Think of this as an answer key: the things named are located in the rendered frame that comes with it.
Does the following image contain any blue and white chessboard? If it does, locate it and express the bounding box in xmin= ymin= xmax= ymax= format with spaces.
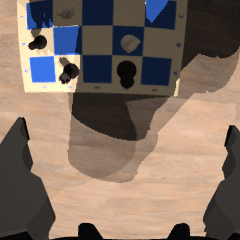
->
xmin=17 ymin=0 xmax=188 ymax=96

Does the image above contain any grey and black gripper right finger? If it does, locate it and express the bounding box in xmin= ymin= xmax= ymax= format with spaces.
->
xmin=203 ymin=125 xmax=240 ymax=240

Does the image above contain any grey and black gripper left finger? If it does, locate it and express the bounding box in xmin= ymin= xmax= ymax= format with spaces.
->
xmin=0 ymin=117 xmax=56 ymax=240

